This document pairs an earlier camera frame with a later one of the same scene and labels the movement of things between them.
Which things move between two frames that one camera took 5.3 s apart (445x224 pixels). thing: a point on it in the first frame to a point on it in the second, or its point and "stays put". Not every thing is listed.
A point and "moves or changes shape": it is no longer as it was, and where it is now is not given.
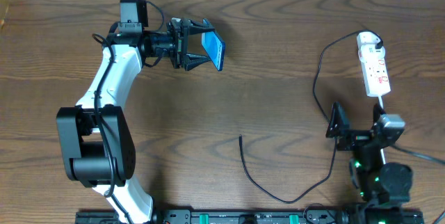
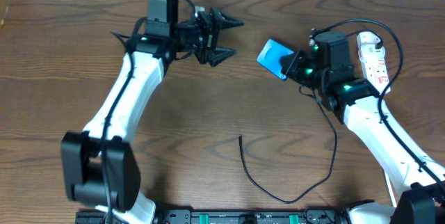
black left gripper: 179,44 to 207,37
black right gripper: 357,139 to 292,64
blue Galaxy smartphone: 215,46 moves or changes shape
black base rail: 261,216 stays put
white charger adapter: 366,42 stays put
